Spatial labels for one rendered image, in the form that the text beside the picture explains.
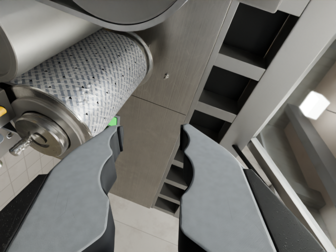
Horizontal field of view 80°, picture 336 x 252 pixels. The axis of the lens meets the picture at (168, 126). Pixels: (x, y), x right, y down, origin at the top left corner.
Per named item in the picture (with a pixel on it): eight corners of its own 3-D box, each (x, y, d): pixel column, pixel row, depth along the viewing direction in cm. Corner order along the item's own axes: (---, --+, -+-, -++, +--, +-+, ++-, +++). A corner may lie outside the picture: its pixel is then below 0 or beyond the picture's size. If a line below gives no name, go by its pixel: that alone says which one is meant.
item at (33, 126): (72, 158, 29) (37, 156, 32) (80, 148, 31) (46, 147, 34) (40, 117, 25) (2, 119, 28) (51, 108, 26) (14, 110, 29)
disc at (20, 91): (-18, 71, 25) (89, 108, 24) (-14, 69, 26) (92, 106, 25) (20, 144, 36) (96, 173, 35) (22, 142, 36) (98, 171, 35)
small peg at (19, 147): (19, 157, 28) (13, 156, 28) (35, 142, 30) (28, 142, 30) (12, 150, 27) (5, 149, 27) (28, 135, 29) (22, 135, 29)
